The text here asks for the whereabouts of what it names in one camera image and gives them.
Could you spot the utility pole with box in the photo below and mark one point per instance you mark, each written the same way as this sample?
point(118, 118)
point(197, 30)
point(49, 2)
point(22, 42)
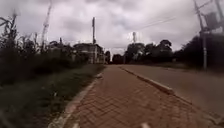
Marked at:
point(204, 36)

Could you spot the row of trees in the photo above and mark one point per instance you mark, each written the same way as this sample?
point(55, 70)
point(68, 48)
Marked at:
point(173, 51)

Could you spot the red brick path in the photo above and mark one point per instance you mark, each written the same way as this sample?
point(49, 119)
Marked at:
point(126, 96)

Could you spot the building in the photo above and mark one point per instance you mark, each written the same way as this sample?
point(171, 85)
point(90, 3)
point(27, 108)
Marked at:
point(90, 52)

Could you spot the raised kerb strip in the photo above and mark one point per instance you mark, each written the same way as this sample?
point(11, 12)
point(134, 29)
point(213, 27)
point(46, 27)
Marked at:
point(156, 84)

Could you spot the lattice tower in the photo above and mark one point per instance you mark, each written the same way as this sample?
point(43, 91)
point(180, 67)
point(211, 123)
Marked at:
point(45, 26)

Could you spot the grass verge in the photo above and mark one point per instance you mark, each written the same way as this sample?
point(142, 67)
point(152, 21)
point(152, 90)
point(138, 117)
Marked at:
point(36, 96)

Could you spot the grey asphalt road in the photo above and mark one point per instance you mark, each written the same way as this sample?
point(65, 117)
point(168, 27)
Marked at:
point(196, 85)

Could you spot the tall mast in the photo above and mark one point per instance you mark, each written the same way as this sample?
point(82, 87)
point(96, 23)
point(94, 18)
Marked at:
point(93, 31)

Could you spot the pale stone kerb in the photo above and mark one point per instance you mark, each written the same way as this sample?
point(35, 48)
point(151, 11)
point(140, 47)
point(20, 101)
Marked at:
point(71, 107)

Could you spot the tall green bushes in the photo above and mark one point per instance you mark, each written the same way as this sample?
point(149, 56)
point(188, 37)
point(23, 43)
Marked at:
point(23, 60)

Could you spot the distant mast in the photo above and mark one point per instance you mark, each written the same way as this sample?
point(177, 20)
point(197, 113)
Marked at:
point(134, 37)

